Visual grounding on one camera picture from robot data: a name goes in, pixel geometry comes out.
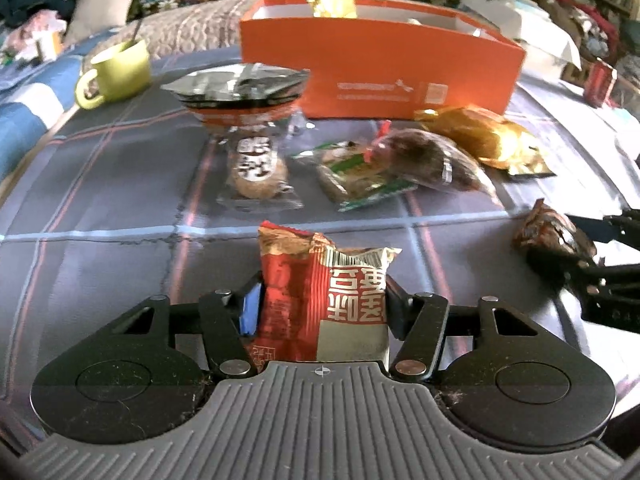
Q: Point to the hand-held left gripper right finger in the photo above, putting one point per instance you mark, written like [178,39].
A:
[397,310]

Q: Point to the plaid tablecloth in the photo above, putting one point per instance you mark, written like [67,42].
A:
[125,200]

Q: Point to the round cake in clear wrapper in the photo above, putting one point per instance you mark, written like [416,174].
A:
[257,167]

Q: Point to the pink plastic bag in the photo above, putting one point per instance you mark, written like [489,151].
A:
[35,35]

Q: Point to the orange cardboard box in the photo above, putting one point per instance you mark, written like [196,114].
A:
[380,70]

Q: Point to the beige pillow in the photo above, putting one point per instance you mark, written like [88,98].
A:
[102,5]

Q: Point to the metal spoon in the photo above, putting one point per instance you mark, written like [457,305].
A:
[136,32]

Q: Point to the pink quilted sofa cover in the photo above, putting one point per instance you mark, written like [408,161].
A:
[200,25]

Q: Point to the white cloth covered table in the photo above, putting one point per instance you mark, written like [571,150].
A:
[530,25]

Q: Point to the red soda can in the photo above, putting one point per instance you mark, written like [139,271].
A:
[600,82]

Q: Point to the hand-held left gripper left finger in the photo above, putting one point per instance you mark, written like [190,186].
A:
[251,310]

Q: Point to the red and gold snack packet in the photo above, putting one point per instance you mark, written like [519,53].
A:
[320,300]

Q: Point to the brown crinkled snack packet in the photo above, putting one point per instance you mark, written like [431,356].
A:
[552,237]

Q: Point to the green wrapped biscuit packet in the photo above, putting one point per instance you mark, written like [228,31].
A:
[350,175]

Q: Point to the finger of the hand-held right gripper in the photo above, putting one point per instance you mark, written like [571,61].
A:
[615,276]
[620,227]

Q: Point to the gold foil snack packet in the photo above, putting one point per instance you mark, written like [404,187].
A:
[490,140]
[330,2]

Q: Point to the green ceramic mug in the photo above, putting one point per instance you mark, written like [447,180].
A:
[120,70]

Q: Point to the dark red dates bag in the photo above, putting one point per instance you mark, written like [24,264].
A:
[430,160]

